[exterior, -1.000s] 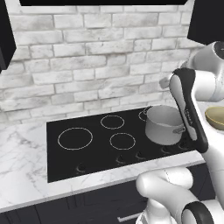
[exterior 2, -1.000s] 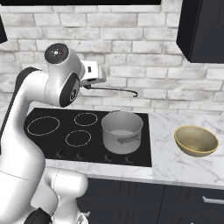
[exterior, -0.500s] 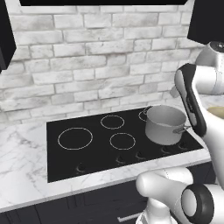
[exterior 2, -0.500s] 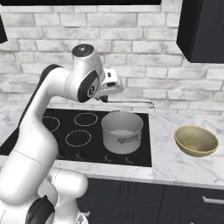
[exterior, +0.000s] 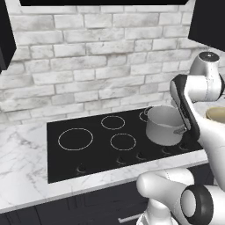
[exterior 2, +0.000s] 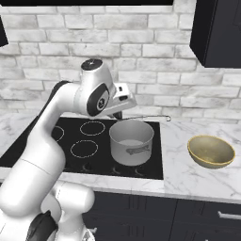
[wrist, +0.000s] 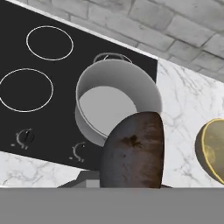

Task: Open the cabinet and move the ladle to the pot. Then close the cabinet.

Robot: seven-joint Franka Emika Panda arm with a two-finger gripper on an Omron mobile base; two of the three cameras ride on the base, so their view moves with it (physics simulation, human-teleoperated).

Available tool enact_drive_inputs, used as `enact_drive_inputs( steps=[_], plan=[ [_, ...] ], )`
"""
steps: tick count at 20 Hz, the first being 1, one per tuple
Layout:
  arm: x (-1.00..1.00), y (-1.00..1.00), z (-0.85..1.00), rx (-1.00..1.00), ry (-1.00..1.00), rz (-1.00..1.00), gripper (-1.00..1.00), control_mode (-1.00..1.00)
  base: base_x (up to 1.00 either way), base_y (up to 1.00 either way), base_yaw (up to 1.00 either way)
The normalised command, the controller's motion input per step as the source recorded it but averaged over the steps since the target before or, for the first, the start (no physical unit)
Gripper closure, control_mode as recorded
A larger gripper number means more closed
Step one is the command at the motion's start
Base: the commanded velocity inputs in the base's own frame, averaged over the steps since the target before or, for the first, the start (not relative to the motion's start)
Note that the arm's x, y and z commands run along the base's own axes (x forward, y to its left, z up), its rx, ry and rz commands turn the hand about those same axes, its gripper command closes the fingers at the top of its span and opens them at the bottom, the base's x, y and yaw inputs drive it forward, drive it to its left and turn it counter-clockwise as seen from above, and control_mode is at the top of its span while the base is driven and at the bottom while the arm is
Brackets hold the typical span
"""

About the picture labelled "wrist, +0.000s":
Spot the black hob knob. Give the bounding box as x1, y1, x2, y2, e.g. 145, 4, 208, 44
16, 128, 36, 148

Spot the yellow bowl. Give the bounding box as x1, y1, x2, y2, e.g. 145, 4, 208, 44
194, 117, 224, 186

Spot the dark rusty metal ladle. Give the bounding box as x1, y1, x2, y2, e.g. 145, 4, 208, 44
99, 110, 165, 189

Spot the grey metal pot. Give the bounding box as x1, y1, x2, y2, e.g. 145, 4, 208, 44
74, 52, 164, 148

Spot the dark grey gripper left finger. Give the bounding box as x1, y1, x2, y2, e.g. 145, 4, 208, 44
57, 170, 102, 189

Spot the black glass hob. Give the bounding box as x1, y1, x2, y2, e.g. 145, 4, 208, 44
0, 0, 159, 172

